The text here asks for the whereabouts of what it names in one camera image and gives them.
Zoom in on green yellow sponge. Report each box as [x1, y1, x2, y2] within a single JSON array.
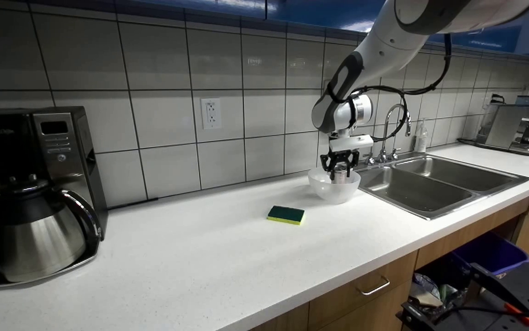
[[265, 203, 309, 225]]

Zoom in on steel espresso machine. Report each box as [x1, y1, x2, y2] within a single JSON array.
[[458, 91, 529, 157]]

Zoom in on chrome sink faucet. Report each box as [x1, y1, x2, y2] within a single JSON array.
[[362, 100, 415, 166]]

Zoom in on clear plastic bowl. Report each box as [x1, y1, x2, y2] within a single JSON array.
[[307, 165, 364, 205]]

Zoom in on silver drawer handle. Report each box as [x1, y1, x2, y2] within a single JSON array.
[[360, 277, 393, 299]]

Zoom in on black stand with orange clamp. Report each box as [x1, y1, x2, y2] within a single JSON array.
[[397, 260, 529, 331]]

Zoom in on steel coffee carafe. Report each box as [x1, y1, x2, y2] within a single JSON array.
[[0, 179, 103, 284]]

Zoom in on wooden base cabinets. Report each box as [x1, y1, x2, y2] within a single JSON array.
[[248, 181, 529, 331]]

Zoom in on small white soap bottle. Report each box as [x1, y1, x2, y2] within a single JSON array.
[[414, 124, 430, 154]]

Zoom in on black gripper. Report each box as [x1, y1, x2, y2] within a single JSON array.
[[320, 146, 362, 183]]

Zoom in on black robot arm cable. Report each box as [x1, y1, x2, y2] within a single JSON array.
[[348, 32, 454, 143]]

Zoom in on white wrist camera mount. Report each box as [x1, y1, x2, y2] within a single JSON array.
[[327, 132, 377, 155]]

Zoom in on steel double sink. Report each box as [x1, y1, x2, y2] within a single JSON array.
[[344, 152, 529, 222]]

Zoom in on blue upper cabinets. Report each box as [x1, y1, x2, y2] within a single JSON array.
[[28, 0, 529, 62]]

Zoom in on white wall outlet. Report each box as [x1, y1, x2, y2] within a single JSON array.
[[201, 97, 224, 132]]

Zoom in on blue plastic bin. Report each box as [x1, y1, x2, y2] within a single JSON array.
[[452, 231, 529, 279]]

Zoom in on black coffee maker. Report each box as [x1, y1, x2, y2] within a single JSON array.
[[0, 104, 111, 290]]

